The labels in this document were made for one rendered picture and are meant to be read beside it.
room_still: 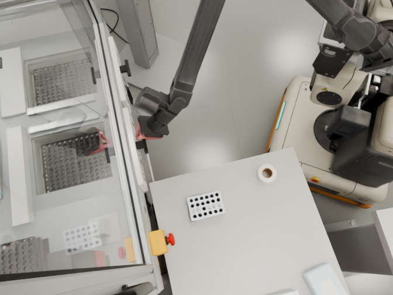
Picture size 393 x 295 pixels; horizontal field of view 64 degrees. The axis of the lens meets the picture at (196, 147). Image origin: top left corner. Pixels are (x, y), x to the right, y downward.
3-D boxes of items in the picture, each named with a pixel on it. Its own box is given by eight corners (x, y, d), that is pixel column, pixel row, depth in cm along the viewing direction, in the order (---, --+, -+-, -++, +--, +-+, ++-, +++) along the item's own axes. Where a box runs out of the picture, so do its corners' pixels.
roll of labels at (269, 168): (266, 163, 121) (269, 160, 118) (278, 178, 119) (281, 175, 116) (252, 172, 120) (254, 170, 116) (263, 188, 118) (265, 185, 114)
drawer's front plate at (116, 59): (119, 52, 131) (111, 34, 121) (131, 113, 122) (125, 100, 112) (114, 53, 131) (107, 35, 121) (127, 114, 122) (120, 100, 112)
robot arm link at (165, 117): (178, 118, 95) (181, 104, 98) (158, 107, 92) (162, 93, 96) (167, 129, 100) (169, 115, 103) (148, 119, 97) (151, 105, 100)
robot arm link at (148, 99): (188, 102, 90) (186, 86, 97) (153, 83, 86) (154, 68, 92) (166, 130, 97) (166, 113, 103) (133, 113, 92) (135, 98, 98)
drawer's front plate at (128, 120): (133, 119, 121) (127, 106, 111) (148, 191, 112) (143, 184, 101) (128, 120, 121) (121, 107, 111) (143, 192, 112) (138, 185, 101)
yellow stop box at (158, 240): (166, 230, 105) (164, 227, 99) (171, 251, 103) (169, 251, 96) (151, 234, 105) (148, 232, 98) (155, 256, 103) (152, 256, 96)
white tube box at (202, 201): (219, 192, 118) (219, 189, 114) (224, 214, 115) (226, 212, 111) (186, 199, 117) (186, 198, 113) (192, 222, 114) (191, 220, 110)
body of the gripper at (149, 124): (136, 117, 103) (146, 106, 98) (162, 119, 109) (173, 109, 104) (140, 135, 101) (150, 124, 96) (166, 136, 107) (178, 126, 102)
